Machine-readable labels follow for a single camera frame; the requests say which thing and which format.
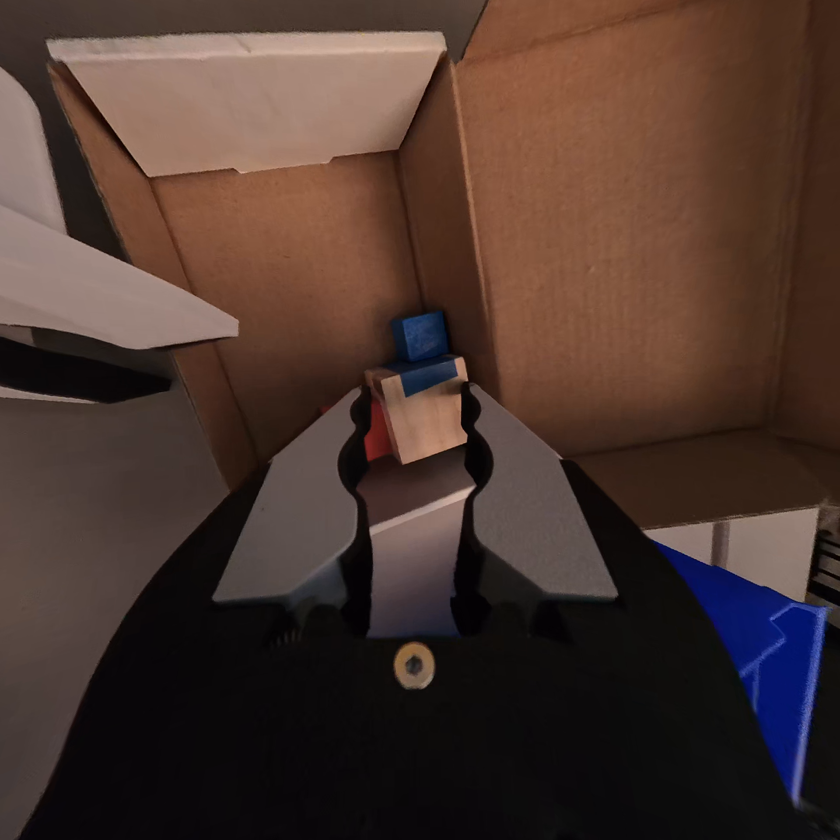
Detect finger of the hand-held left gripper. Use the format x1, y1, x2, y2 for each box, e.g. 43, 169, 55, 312
0, 203, 242, 404

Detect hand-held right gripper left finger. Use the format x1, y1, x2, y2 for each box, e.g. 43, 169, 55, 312
211, 386, 374, 637

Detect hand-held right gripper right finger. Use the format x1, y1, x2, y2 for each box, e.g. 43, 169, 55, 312
451, 382, 620, 637

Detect red wooden cube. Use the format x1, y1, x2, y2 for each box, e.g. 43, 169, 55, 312
319, 399, 395, 462

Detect wooden cube with blue band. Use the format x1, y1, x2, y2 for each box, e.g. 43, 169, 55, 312
364, 354, 470, 466

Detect white cardboard box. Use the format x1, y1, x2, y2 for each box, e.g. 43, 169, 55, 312
0, 0, 840, 639

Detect blue plastic bin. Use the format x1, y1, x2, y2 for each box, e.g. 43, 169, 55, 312
646, 541, 831, 805

